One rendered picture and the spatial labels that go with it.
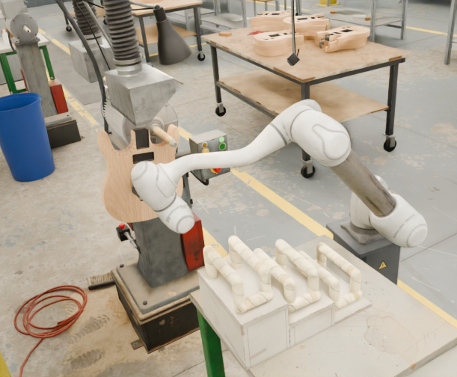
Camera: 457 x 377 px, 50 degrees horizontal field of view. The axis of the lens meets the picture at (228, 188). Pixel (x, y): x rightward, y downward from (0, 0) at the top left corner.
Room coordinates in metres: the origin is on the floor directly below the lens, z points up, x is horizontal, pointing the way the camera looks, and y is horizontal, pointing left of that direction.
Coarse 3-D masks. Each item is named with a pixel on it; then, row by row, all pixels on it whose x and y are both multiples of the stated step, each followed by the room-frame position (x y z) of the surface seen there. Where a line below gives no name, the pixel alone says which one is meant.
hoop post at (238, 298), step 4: (232, 288) 0.99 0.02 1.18; (236, 288) 0.98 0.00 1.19; (240, 288) 0.98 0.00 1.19; (236, 292) 0.98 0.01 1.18; (240, 292) 0.98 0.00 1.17; (244, 292) 0.99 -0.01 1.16; (236, 296) 0.98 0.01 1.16; (240, 296) 0.98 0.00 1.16; (244, 296) 0.99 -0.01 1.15; (236, 300) 0.98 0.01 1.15; (240, 300) 0.98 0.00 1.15; (244, 300) 0.98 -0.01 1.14; (236, 304) 0.98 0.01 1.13; (236, 312) 0.98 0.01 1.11; (244, 312) 0.98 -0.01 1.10
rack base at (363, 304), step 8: (320, 280) 1.26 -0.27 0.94; (320, 288) 1.22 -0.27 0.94; (328, 288) 1.22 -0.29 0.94; (344, 288) 1.21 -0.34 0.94; (328, 296) 1.18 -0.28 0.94; (352, 304) 1.13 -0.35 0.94; (360, 304) 1.13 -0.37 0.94; (368, 304) 1.13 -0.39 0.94; (336, 312) 1.11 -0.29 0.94; (344, 312) 1.11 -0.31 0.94; (352, 312) 1.10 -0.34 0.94; (336, 320) 1.08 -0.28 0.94
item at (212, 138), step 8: (192, 136) 2.17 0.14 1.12; (200, 136) 2.16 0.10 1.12; (208, 136) 2.15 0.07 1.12; (216, 136) 2.14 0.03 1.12; (224, 136) 2.15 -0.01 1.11; (192, 144) 2.13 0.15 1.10; (200, 144) 2.09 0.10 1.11; (208, 144) 2.10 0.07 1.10; (216, 144) 2.12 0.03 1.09; (192, 152) 2.14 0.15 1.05; (200, 152) 2.08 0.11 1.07; (208, 168) 2.09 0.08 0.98; (224, 168) 2.13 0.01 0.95; (200, 176) 2.09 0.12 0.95; (208, 176) 2.09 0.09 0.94; (216, 176) 2.12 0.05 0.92; (208, 184) 2.13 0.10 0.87
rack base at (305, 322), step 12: (288, 264) 1.26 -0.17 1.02; (300, 276) 1.20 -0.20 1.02; (276, 288) 1.15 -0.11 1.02; (300, 288) 1.14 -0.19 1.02; (324, 300) 1.08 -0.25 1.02; (300, 312) 1.04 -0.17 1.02; (312, 312) 1.04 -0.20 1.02; (324, 312) 1.05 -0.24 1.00; (300, 324) 1.01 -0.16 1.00; (312, 324) 1.03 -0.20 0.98; (324, 324) 1.05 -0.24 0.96; (300, 336) 1.01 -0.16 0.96; (312, 336) 1.03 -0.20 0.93
